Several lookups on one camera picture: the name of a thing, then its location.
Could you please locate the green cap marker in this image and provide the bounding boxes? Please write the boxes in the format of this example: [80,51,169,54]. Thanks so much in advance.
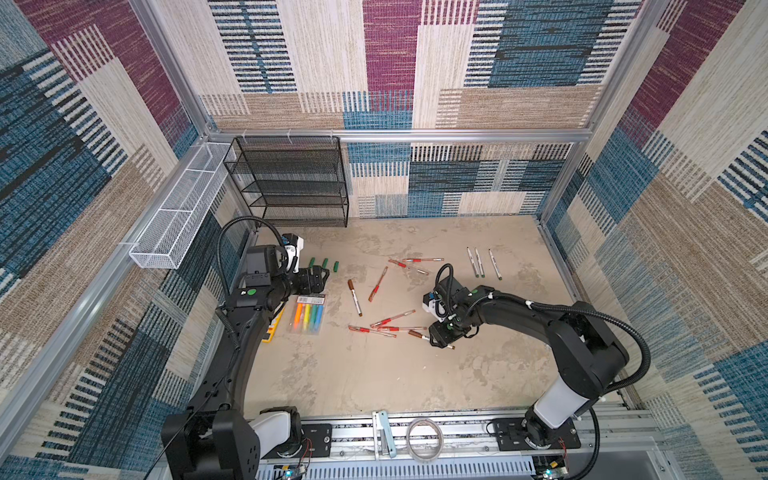
[466,247,479,278]
[488,248,503,281]
[474,248,485,278]

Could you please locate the brown cap marker bottom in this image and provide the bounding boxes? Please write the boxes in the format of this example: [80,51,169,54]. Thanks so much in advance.
[408,330,455,350]

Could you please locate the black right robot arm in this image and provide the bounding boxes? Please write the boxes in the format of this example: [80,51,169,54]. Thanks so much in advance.
[422,264,651,449]

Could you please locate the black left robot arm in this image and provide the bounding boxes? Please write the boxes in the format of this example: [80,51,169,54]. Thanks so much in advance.
[161,233,330,479]

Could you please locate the red gel pen bottom middle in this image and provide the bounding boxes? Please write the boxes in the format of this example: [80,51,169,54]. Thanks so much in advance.
[374,325,429,332]

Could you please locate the red gel pen upright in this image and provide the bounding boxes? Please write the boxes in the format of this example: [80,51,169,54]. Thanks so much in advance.
[368,266,388,303]

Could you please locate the red gel pen under marker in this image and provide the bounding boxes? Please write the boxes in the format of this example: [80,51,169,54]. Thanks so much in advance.
[370,309,416,329]

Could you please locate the red gel pen bottom left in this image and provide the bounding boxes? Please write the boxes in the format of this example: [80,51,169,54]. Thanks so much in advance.
[348,325,397,338]

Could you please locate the red gel pen top left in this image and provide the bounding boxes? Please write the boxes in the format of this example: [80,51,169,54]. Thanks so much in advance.
[388,258,430,276]

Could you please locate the brown cap white marker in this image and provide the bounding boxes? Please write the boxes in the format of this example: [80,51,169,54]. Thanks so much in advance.
[347,279,363,317]

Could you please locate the highlighter set clear case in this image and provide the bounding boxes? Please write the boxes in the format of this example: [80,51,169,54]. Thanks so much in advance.
[288,294,326,335]

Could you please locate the yellow calculator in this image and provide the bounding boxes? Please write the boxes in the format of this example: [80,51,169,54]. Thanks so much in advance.
[262,310,285,343]

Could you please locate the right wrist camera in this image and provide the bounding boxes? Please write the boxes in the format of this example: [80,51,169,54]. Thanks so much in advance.
[422,291,446,320]

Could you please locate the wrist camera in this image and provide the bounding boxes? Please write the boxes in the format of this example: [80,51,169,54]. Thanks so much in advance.
[422,291,446,320]
[282,233,304,273]

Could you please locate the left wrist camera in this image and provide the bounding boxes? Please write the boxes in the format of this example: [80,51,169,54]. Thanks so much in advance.
[282,233,304,273]

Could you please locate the black wire mesh shelf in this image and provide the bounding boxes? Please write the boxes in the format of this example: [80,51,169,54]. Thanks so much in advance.
[224,136,350,227]

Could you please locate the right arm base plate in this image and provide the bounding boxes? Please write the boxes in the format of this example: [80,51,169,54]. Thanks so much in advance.
[488,417,581,451]

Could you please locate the aluminium rail bracket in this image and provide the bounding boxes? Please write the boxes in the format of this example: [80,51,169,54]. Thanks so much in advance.
[372,410,397,459]

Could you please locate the white wire mesh basket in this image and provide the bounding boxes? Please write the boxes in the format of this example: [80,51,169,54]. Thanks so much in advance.
[129,143,230,270]

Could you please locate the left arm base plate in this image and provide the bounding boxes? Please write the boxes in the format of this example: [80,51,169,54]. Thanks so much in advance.
[288,423,333,459]

